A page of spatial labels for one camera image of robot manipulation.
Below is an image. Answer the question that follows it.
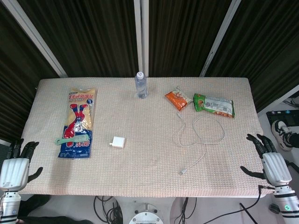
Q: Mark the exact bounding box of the light green plastic comb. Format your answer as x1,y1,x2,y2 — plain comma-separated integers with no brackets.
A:
55,135,92,147

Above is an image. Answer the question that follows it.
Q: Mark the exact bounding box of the white charger adapter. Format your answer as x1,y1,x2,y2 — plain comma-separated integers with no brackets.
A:
108,136,126,149

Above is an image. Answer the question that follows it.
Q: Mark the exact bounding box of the pink waffle table cloth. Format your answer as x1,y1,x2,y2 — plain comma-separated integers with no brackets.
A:
20,77,270,199

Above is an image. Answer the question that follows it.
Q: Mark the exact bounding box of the orange snack packet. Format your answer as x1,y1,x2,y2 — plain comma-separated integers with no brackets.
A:
164,86,194,112

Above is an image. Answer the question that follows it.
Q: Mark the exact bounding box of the black cable bundle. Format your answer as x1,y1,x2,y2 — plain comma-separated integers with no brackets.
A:
93,196,123,224
175,197,198,224

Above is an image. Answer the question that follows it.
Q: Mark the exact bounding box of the white USB cable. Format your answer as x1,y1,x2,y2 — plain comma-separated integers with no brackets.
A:
176,112,226,176

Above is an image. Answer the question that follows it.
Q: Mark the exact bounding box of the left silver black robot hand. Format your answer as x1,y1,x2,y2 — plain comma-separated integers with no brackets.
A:
0,138,44,191

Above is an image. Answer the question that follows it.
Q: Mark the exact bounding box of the black pleated curtain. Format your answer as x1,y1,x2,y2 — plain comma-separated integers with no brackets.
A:
149,0,232,77
17,0,139,78
205,0,299,113
0,4,59,142

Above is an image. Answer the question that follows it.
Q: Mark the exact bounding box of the black right hand cable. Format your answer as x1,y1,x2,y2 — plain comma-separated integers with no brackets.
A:
205,184,276,224

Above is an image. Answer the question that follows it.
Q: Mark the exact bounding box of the clear plastic water bottle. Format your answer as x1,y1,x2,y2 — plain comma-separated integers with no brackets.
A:
134,71,149,99

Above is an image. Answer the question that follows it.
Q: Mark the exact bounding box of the black white sneaker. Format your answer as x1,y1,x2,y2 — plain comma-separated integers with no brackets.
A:
271,119,296,152

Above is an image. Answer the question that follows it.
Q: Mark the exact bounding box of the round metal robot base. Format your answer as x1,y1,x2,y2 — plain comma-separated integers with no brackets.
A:
128,203,164,224

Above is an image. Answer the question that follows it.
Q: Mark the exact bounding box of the aluminium frame post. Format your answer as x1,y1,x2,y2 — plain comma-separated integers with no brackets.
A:
134,0,150,77
1,0,69,78
200,0,245,77

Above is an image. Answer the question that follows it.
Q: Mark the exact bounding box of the black fabric item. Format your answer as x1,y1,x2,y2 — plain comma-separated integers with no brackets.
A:
18,194,51,217

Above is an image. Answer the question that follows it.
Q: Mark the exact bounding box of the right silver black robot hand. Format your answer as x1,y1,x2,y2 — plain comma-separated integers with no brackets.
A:
240,133,293,188

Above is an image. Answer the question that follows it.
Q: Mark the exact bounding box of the green snack packet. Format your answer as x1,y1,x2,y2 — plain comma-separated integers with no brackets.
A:
192,93,235,119

